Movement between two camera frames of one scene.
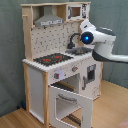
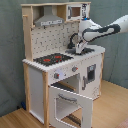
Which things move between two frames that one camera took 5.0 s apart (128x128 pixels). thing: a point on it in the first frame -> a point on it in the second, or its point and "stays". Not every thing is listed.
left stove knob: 56,75 stays
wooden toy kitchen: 62,75 stays
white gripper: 87,26 -> 80,47
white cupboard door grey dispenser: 90,78 stays
